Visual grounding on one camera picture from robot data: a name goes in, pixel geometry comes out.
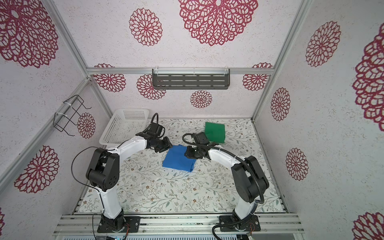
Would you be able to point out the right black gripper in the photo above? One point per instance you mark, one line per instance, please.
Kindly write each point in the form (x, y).
(190, 152)

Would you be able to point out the green tank top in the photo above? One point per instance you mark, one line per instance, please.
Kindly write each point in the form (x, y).
(215, 132)

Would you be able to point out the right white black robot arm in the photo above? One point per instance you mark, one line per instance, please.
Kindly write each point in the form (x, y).
(249, 178)

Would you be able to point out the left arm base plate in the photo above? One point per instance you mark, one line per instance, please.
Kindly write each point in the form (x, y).
(129, 224)

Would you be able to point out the blue tank top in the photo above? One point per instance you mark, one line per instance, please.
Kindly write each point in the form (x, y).
(176, 159)

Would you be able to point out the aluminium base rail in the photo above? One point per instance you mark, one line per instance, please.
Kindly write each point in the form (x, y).
(179, 224)

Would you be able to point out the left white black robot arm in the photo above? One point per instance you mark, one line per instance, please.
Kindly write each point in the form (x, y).
(104, 172)

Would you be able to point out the grey slotted wall shelf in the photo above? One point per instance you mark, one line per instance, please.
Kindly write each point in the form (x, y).
(191, 80)

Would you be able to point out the white plastic basket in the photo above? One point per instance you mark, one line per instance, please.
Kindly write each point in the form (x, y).
(124, 125)

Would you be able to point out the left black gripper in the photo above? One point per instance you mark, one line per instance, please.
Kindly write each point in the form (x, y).
(167, 144)

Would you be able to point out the black wire wall rack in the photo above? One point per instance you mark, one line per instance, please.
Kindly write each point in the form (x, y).
(62, 120)

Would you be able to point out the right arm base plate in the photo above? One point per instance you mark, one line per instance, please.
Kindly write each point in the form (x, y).
(250, 224)

